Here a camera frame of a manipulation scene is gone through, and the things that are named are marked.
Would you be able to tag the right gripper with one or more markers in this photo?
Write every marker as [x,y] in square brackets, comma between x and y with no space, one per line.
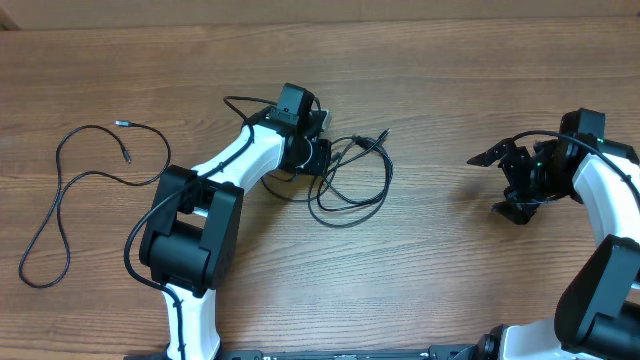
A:
[517,154]

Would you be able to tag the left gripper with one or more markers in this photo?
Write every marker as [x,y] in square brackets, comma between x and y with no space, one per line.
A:
[319,162]

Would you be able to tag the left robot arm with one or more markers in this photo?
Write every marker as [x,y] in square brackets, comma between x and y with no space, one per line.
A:
[189,235]

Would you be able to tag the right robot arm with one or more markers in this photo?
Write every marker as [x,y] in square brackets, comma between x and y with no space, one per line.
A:
[594,318]

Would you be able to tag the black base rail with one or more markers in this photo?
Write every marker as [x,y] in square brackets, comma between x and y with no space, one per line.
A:
[434,352]

